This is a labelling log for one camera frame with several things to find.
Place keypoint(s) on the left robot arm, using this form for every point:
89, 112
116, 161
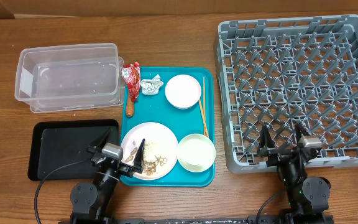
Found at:
90, 200

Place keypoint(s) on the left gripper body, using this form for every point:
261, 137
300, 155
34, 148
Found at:
125, 170

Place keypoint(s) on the wooden chopstick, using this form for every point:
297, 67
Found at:
202, 115
204, 111

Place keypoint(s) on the pale green bowl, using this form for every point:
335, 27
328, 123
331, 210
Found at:
196, 153

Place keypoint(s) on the white plate with scraps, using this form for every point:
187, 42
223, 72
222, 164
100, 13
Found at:
159, 149

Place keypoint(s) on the teal serving tray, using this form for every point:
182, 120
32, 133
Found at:
181, 122

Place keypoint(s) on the black tray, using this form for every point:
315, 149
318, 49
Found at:
59, 148

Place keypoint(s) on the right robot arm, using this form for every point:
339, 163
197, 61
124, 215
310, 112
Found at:
307, 196

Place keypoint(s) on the white paper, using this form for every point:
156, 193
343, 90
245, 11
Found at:
151, 86

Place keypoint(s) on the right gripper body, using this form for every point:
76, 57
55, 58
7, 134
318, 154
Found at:
278, 154

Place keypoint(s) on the red snack wrapper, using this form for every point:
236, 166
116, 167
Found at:
132, 78

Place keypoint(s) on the orange carrot piece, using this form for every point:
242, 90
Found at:
129, 107

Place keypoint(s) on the grey dish rack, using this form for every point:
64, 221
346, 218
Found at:
282, 72

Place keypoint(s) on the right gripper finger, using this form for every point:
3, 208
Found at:
266, 143
300, 131

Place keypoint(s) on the clear plastic bin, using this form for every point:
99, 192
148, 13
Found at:
70, 77

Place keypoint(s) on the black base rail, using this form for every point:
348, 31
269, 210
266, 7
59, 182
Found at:
194, 221

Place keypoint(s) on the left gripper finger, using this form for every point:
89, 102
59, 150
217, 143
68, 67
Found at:
99, 142
139, 158

